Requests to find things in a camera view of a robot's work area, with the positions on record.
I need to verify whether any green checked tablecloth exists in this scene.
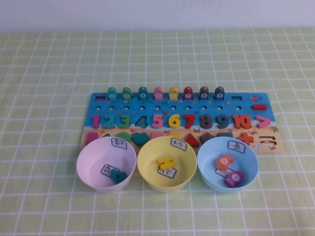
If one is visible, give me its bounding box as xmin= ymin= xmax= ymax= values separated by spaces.
xmin=0 ymin=27 xmax=315 ymax=236

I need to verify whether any teal number two piece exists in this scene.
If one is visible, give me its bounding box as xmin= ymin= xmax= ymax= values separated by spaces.
xmin=101 ymin=115 xmax=116 ymax=129

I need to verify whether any pink fish peg number five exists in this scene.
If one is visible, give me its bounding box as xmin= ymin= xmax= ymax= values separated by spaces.
xmin=153 ymin=86 xmax=164 ymax=101

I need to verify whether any yellow number six piece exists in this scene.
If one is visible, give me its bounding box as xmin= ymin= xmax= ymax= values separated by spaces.
xmin=168 ymin=114 xmax=182 ymax=129

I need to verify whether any dark teal fish peg four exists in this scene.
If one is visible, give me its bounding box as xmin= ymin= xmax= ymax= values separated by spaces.
xmin=137 ymin=86 xmax=149 ymax=101

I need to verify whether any green circle shape piece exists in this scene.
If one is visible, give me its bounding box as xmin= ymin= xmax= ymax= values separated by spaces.
xmin=115 ymin=132 xmax=131 ymax=145

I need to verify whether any pink number five piece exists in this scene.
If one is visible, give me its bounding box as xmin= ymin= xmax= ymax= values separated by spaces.
xmin=151 ymin=114 xmax=165 ymax=129

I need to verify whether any slate number nine piece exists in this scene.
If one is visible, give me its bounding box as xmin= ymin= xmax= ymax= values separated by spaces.
xmin=216 ymin=115 xmax=230 ymax=129

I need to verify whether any pink plastic bowl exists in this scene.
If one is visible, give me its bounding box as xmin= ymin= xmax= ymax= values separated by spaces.
xmin=76 ymin=136 xmax=137 ymax=195

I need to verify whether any purple fish number one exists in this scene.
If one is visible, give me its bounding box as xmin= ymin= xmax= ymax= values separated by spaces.
xmin=224 ymin=170 xmax=245 ymax=187

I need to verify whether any dark teal heart piece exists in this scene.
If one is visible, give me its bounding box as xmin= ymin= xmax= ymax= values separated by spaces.
xmin=132 ymin=132 xmax=149 ymax=147

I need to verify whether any yellow equals sign piece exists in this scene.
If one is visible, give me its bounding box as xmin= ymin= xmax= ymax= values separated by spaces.
xmin=157 ymin=156 xmax=176 ymax=171

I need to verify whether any orange number ten piece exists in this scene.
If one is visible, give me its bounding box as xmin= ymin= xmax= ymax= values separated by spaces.
xmin=232 ymin=114 xmax=252 ymax=129

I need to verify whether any yellow fish peg number six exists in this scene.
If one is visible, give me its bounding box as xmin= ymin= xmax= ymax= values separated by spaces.
xmin=168 ymin=86 xmax=179 ymax=101

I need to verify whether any red number seven piece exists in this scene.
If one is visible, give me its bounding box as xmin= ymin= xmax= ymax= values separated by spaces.
xmin=182 ymin=114 xmax=196 ymax=129

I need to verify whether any teal fish peg number two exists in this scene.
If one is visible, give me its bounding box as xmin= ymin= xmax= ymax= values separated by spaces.
xmin=107 ymin=87 xmax=118 ymax=101

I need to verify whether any slate fish peg number nine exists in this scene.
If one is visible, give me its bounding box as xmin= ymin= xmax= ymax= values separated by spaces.
xmin=214 ymin=86 xmax=225 ymax=101

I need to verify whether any pink greater-than sign piece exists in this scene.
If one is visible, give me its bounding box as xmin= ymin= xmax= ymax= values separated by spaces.
xmin=255 ymin=115 xmax=271 ymax=128

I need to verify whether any green number three piece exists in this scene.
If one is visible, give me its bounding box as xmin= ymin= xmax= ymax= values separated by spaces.
xmin=117 ymin=115 xmax=131 ymax=129

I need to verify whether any brown star piece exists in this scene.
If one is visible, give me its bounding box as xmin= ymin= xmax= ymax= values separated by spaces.
xmin=199 ymin=132 xmax=214 ymax=144

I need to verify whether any yellow plastic bowl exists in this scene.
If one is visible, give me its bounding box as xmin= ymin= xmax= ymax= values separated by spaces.
xmin=136 ymin=136 xmax=198 ymax=193

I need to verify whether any dark teal number four piece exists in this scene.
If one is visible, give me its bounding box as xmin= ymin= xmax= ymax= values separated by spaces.
xmin=109 ymin=169 xmax=128 ymax=184

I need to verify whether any red fish peg number seven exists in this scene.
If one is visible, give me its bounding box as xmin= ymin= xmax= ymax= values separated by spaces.
xmin=183 ymin=86 xmax=194 ymax=101

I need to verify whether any brown number eight piece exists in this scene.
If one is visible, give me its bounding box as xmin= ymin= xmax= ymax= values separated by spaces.
xmin=199 ymin=115 xmax=214 ymax=129

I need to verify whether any colourful wooden puzzle board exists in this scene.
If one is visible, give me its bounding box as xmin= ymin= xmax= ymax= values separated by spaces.
xmin=80 ymin=92 xmax=285 ymax=153

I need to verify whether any orange fish number ten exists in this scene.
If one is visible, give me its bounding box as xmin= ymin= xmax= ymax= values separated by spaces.
xmin=215 ymin=152 xmax=233 ymax=170

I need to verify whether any green fish peg number three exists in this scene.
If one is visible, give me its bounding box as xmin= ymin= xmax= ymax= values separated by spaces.
xmin=122 ymin=87 xmax=133 ymax=101

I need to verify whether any light blue plastic bowl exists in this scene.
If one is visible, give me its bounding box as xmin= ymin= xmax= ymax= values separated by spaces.
xmin=197 ymin=137 xmax=259 ymax=194

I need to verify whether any orange plus sign piece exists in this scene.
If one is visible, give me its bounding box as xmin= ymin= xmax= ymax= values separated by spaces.
xmin=238 ymin=132 xmax=254 ymax=146

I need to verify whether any brown fish peg number eight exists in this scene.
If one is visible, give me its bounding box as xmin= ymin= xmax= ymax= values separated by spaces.
xmin=198 ymin=86 xmax=210 ymax=101

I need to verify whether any red triangle piece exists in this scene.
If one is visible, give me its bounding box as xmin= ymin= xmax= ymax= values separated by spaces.
xmin=184 ymin=133 xmax=199 ymax=147

